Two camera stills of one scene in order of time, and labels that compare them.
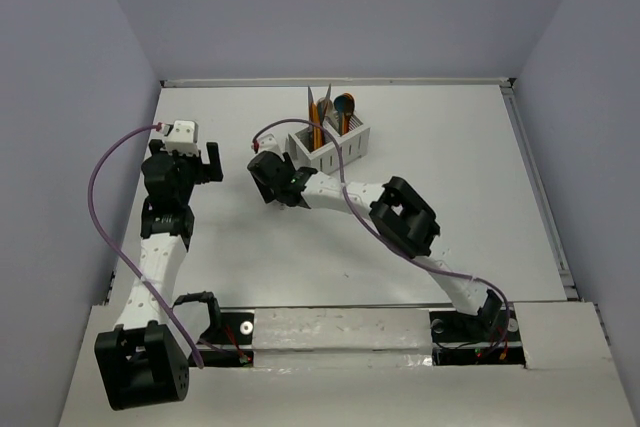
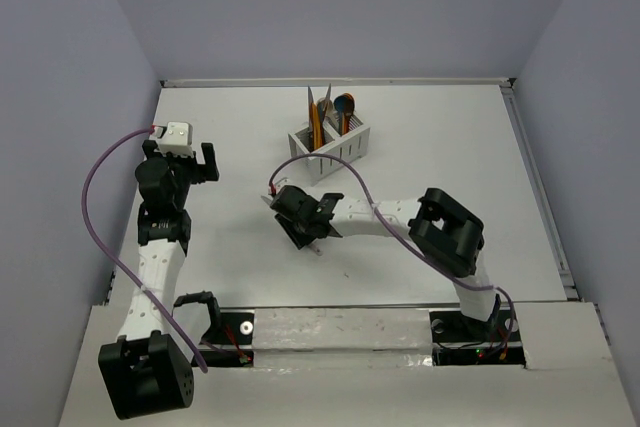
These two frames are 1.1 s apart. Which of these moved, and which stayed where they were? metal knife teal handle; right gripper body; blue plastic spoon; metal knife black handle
Moved: right gripper body
Stayed: metal knife black handle; metal knife teal handle; blue plastic spoon
